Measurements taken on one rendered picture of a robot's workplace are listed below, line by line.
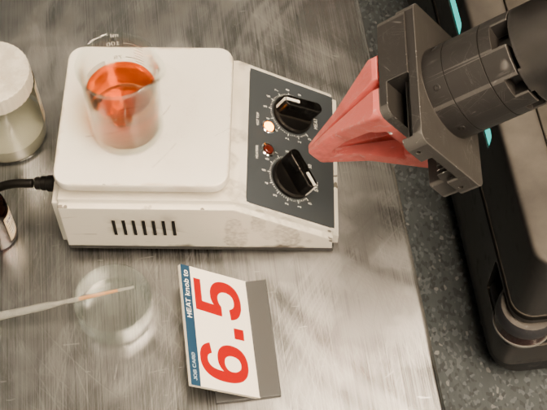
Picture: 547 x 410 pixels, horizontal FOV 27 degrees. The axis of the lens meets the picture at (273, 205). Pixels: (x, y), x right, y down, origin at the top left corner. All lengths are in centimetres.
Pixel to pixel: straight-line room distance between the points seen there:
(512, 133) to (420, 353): 63
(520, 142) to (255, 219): 65
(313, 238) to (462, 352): 85
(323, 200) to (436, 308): 86
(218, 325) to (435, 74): 25
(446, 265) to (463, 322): 9
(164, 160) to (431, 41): 21
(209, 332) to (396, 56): 24
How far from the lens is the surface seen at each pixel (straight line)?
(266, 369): 80
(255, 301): 82
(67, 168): 79
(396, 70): 67
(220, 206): 79
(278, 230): 81
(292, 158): 80
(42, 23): 98
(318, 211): 82
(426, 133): 64
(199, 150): 78
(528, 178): 137
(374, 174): 88
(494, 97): 65
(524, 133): 141
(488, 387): 163
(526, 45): 63
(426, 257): 171
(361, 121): 67
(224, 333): 79
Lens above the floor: 149
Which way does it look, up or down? 59 degrees down
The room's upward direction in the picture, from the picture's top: straight up
